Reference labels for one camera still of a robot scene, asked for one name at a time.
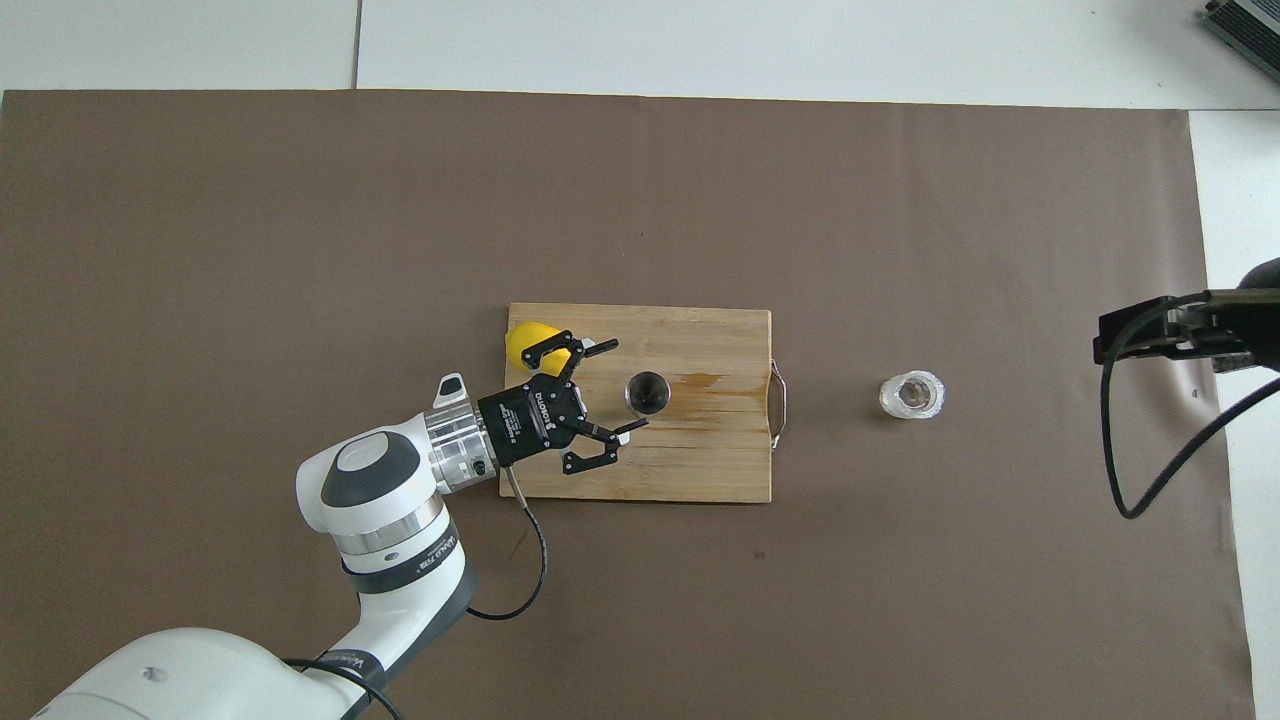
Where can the grey ribbed metal device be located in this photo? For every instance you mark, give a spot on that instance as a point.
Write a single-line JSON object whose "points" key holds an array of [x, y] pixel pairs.
{"points": [[1250, 25]]}

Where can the wooden cutting board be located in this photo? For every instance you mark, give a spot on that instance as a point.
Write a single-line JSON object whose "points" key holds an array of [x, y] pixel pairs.
{"points": [[700, 450]]}

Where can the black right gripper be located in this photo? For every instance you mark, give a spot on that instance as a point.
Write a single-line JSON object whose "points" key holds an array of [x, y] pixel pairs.
{"points": [[1245, 330]]}

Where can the yellow lemon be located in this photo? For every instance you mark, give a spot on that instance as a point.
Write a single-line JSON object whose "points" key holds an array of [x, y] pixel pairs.
{"points": [[520, 340]]}

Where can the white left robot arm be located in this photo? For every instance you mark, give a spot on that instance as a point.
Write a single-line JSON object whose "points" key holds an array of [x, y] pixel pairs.
{"points": [[380, 490]]}

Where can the steel double jigger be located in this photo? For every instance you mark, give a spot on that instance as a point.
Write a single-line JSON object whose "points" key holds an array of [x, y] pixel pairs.
{"points": [[648, 393]]}

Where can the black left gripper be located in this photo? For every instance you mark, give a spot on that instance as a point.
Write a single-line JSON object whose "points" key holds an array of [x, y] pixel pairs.
{"points": [[535, 420]]}

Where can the brown paper table mat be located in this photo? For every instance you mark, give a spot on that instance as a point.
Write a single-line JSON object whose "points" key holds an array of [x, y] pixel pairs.
{"points": [[400, 200]]}

